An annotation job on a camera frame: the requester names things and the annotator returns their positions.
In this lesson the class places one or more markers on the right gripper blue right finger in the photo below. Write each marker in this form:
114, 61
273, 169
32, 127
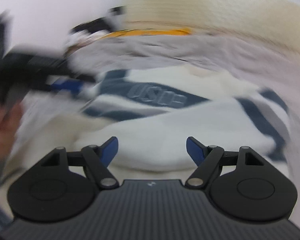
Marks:
207, 159

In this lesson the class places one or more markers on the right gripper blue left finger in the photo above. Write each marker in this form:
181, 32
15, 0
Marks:
97, 159

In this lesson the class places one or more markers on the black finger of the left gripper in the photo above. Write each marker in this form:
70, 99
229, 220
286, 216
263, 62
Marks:
57, 83

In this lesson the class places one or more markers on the white blue striped sweater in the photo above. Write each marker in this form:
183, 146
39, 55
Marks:
152, 112

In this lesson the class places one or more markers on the white clothes pile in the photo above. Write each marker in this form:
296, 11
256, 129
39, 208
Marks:
83, 38

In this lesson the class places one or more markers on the black clothes pile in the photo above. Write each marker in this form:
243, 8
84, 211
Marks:
94, 26

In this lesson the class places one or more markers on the person left hand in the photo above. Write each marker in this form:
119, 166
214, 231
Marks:
9, 124

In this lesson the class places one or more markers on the grey bed duvet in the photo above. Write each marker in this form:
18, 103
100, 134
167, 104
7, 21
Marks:
243, 59

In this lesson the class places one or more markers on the yellow cloth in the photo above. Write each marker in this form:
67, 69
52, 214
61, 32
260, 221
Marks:
149, 32

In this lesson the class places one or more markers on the cream quilted headboard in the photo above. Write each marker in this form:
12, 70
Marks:
276, 22

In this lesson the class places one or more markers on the black wall socket left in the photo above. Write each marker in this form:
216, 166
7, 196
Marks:
120, 10

